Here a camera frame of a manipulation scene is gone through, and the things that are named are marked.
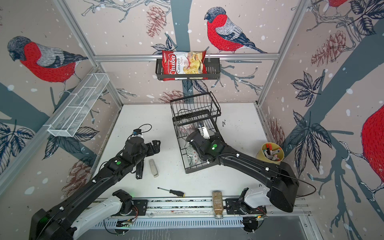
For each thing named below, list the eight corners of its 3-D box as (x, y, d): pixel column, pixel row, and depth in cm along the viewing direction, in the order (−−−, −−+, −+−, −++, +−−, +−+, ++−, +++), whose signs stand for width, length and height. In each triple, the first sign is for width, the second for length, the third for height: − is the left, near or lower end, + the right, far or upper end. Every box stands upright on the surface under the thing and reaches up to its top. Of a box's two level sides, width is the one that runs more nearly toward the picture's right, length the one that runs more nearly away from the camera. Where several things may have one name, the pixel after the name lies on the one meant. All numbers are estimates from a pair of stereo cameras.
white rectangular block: (154, 178, 84) (153, 177, 82) (149, 161, 91) (148, 160, 89) (159, 175, 85) (158, 174, 83) (154, 159, 92) (153, 157, 90)
